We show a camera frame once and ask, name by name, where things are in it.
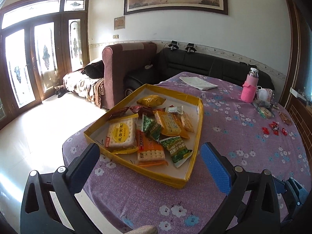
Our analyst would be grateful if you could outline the maroon armchair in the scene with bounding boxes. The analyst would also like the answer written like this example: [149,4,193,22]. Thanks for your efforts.
[62,41,158,110]

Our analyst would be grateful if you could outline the round cake in green wrapper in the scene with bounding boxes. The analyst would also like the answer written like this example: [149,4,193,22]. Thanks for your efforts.
[257,107,274,119]

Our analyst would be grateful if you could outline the orange cracker pack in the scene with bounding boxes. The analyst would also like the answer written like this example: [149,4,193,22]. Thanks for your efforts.
[136,130,168,168]

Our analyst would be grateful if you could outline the small red candy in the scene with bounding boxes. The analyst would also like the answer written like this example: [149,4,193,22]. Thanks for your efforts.
[282,128,288,136]

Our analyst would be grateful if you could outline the red candy cluster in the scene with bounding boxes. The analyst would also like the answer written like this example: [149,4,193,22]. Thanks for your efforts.
[262,121,279,136]

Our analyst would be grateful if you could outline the white red snack packet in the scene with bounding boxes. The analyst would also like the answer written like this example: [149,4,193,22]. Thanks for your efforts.
[165,106,183,115]

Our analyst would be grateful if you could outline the purple floral tablecloth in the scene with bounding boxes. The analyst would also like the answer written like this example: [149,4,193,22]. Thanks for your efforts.
[62,72,311,233]

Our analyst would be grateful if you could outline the green yellow snack packet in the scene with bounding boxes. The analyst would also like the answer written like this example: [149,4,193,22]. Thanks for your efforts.
[141,114,162,142]

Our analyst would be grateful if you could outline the white round container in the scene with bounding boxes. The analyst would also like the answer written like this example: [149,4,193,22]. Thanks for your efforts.
[257,87,273,102]

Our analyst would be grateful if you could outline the wooden tv cabinet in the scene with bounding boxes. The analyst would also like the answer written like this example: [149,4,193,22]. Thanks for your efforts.
[280,0,312,152]

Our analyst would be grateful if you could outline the yellow cardboard tray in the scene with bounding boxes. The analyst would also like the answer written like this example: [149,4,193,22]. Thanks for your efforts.
[84,84,204,189]

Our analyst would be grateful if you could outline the yellow cracker pack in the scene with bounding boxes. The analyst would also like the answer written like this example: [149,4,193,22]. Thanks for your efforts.
[105,114,139,155]

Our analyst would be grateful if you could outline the yellow snack pack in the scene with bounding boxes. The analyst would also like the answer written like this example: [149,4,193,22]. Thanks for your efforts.
[153,110,190,139]

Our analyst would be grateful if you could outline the white gloved right hand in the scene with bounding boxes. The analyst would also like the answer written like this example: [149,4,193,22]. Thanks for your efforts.
[126,225,158,234]

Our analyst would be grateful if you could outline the pink sleeved thermos bottle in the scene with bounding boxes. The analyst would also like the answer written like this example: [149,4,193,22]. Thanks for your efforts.
[241,68,259,103]

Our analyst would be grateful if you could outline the white folded papers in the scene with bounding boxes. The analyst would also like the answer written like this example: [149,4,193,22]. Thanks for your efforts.
[179,77,218,91]

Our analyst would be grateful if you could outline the black sofa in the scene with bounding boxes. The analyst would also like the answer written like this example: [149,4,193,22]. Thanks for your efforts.
[124,47,275,96]

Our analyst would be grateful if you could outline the wooden glass door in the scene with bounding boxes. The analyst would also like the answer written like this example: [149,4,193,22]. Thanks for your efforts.
[1,0,90,127]

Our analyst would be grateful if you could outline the brown wrapped snack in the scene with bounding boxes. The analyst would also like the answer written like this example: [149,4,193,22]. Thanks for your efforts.
[279,112,292,126]

